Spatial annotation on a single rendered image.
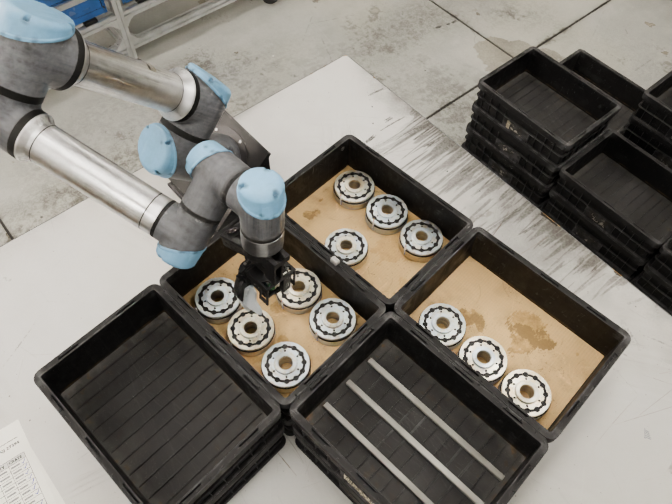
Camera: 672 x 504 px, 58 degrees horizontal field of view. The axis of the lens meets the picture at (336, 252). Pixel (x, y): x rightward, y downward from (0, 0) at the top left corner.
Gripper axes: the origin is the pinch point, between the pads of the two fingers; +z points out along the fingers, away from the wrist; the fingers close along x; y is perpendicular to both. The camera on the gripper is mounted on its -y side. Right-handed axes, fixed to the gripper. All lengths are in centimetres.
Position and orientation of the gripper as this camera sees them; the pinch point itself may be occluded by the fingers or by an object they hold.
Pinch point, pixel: (257, 296)
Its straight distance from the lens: 125.0
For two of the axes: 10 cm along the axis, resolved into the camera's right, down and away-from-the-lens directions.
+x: 7.0, -5.4, 4.8
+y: 7.1, 6.0, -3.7
